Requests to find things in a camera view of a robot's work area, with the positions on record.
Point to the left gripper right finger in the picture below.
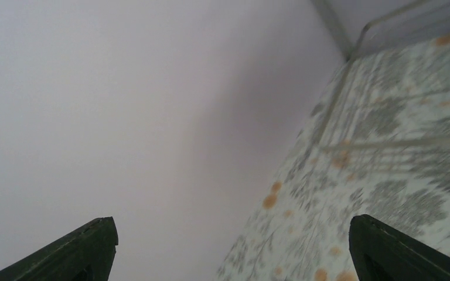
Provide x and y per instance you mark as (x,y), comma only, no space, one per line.
(380,252)

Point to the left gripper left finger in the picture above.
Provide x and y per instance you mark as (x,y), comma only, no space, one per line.
(87,253)

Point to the floral patterned table mat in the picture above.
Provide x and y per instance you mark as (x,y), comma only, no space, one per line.
(300,231)

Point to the metal wire dish rack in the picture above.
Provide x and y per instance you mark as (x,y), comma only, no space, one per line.
(390,111)

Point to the right aluminium corner post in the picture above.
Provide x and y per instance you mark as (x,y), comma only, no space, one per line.
(335,27)

